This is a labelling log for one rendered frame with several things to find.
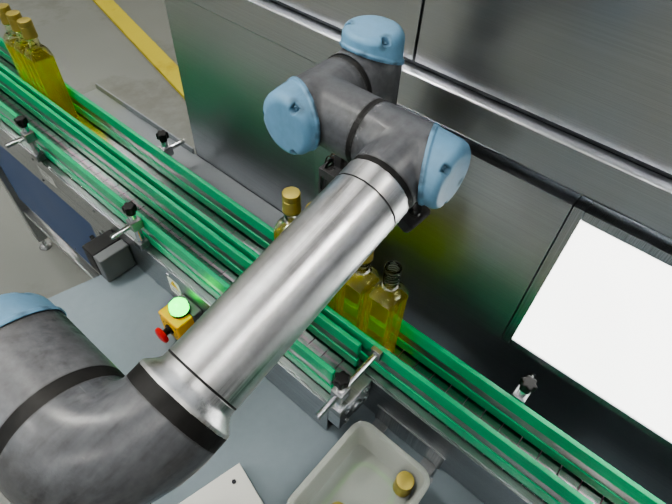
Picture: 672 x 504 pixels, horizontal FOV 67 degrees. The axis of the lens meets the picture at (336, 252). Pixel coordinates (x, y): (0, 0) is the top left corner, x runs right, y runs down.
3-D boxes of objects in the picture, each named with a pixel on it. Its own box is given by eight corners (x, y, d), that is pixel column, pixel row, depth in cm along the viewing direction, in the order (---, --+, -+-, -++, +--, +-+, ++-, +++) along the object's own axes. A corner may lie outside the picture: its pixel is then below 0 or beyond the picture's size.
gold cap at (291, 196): (298, 218, 93) (298, 200, 89) (280, 215, 93) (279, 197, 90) (303, 204, 95) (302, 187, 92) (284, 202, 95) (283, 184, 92)
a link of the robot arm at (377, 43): (322, 27, 57) (368, 4, 61) (320, 111, 65) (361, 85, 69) (378, 51, 54) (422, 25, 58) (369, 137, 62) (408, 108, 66)
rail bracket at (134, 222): (153, 247, 118) (139, 206, 108) (126, 265, 114) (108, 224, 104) (143, 239, 120) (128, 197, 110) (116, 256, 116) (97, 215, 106)
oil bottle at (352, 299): (372, 332, 105) (384, 267, 89) (355, 350, 102) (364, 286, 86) (351, 317, 107) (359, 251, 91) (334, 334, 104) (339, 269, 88)
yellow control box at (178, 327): (207, 327, 119) (202, 309, 114) (181, 348, 115) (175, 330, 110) (188, 310, 122) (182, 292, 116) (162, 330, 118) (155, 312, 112)
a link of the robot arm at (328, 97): (335, 123, 48) (402, 79, 54) (252, 79, 52) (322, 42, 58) (332, 186, 54) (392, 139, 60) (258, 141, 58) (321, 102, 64)
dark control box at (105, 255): (137, 266, 130) (128, 244, 124) (110, 284, 126) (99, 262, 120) (118, 249, 134) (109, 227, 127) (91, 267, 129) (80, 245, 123)
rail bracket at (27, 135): (49, 161, 137) (28, 118, 127) (23, 173, 133) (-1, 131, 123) (41, 154, 138) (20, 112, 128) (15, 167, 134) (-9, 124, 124)
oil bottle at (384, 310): (396, 347, 103) (412, 283, 87) (379, 366, 100) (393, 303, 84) (374, 331, 105) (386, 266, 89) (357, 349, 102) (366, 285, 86)
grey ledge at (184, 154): (320, 263, 129) (321, 233, 120) (296, 284, 124) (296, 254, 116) (106, 113, 167) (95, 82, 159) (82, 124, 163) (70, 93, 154)
